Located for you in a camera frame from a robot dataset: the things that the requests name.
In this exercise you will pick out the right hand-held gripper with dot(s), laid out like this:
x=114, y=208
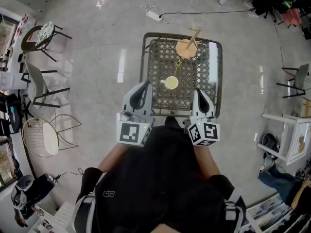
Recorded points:
x=205, y=133

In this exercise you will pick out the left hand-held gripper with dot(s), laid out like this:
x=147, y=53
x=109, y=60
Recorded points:
x=128, y=133

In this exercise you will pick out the cream ceramic mug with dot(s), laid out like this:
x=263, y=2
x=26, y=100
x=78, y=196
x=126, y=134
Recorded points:
x=172, y=82

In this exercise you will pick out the green stick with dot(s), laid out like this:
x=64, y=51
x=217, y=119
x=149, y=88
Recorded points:
x=176, y=70

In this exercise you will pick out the person's left forearm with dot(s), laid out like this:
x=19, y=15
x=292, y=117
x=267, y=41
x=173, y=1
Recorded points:
x=114, y=156

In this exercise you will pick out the person's right forearm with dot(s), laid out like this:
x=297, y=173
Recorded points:
x=206, y=161

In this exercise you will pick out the black lattice metal table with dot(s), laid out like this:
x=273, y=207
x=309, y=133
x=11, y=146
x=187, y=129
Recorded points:
x=194, y=81

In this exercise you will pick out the wooden mug tree stand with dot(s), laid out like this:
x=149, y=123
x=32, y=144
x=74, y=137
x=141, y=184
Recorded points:
x=185, y=48

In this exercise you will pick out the black round device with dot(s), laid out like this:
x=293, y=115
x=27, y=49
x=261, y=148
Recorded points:
x=269, y=141

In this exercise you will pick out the person's black clothing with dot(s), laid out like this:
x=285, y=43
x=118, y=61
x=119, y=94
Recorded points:
x=158, y=178

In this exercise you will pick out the white power strip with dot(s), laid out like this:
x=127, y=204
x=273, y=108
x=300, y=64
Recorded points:
x=153, y=16

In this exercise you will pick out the white table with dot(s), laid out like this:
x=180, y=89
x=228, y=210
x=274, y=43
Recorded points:
x=291, y=130

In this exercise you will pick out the white seat cushion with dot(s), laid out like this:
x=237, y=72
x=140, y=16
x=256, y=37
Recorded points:
x=50, y=138

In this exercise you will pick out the grey chair with black legs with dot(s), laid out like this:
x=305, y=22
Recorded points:
x=302, y=75
x=39, y=81

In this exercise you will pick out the patterned round seat cushion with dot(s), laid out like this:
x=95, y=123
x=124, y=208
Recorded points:
x=45, y=34

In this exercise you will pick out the white storage shelf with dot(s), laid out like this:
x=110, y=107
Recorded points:
x=267, y=215

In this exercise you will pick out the black metal chair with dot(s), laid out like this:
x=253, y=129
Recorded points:
x=28, y=42

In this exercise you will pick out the pink stool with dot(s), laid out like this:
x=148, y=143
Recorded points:
x=292, y=18

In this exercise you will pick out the white box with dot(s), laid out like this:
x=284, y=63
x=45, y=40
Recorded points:
x=12, y=80

